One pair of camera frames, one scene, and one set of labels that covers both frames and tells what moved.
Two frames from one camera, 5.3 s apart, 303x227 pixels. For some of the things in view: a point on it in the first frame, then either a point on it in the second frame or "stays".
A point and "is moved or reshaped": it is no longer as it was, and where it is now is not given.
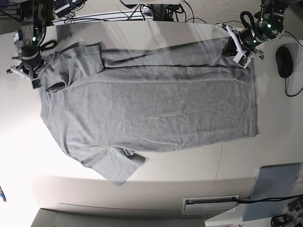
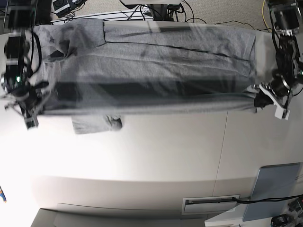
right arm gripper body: x=248 y=38 to x=279 y=86
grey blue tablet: x=273 y=181 stays
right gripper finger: x=236 y=43 to x=266 y=94
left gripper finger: x=49 y=61 to x=50 y=88
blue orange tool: x=2 y=195 stays
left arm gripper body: x=31 y=58 to x=29 y=97
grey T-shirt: x=107 y=105 is moved or reshaped
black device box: x=62 y=8 stays
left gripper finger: x=13 y=69 to x=11 y=100
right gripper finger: x=260 y=53 to x=290 y=96
